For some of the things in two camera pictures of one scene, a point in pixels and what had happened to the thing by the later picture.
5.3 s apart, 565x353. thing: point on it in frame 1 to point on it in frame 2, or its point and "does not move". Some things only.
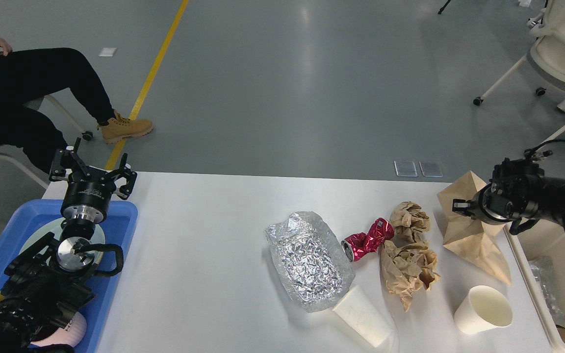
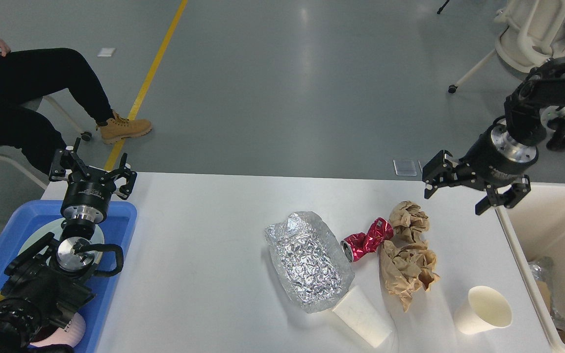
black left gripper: (87, 196) does not move
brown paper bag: (406, 268) does not move
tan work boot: (118, 128) does not move
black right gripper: (493, 205) to (495, 158)
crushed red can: (355, 246) does not move
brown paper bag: (482, 243) to (546, 292)
